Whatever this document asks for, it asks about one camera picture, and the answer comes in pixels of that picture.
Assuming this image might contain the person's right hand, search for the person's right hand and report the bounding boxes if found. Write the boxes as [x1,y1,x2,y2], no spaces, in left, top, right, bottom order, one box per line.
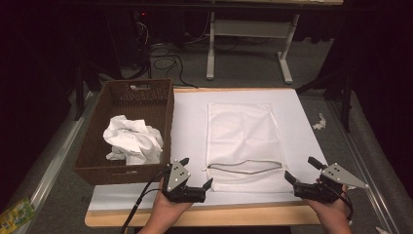
[304,185,352,226]

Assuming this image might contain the white garment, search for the white garment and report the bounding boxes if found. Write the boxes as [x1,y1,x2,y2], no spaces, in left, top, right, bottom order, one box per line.
[102,114,165,166]

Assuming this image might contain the white metal desk frame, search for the white metal desk frame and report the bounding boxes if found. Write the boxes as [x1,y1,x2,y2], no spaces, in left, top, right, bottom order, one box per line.
[206,11,301,85]

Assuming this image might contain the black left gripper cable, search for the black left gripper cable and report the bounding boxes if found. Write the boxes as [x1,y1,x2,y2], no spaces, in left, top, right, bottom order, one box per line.
[120,167,172,234]

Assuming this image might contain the green printed packet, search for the green printed packet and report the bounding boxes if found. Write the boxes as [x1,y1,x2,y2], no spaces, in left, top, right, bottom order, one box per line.
[0,196,36,234]

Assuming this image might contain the person's left hand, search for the person's left hand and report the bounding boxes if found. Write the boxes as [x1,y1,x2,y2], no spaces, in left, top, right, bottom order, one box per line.
[150,180,194,226]

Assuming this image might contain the white table cover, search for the white table cover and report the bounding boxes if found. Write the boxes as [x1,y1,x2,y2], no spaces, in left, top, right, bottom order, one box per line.
[88,88,329,213]

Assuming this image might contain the brown woven basket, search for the brown woven basket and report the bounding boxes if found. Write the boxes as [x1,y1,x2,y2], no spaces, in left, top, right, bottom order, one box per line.
[73,78,175,186]

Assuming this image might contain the crumpled white tissue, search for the crumpled white tissue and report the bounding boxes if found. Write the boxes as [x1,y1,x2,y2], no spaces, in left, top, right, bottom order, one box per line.
[312,112,327,131]

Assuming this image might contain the metal floor rail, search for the metal floor rail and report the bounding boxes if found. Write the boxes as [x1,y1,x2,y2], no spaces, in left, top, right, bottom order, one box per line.
[13,92,98,234]
[326,99,394,234]

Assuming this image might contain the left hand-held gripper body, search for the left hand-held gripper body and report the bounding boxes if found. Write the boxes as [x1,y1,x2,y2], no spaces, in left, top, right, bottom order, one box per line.
[162,159,207,205]

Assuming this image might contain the black cables on floor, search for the black cables on floor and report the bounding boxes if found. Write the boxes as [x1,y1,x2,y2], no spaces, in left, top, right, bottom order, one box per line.
[149,43,199,90]

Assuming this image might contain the black metal stand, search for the black metal stand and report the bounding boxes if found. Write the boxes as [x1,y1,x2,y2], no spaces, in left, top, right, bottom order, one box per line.
[295,68,356,134]
[73,61,102,122]

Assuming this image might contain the white mesh laundry bag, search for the white mesh laundry bag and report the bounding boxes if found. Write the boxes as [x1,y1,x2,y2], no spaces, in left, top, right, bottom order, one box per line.
[203,101,295,193]

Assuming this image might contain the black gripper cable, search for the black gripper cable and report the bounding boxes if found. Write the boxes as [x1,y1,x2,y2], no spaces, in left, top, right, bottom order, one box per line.
[333,184,355,222]
[120,167,172,234]

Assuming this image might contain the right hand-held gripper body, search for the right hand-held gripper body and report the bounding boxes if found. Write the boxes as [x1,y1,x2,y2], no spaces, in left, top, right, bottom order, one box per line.
[293,162,370,205]

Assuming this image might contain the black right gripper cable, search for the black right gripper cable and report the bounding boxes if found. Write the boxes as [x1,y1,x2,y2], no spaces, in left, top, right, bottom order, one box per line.
[333,184,355,222]

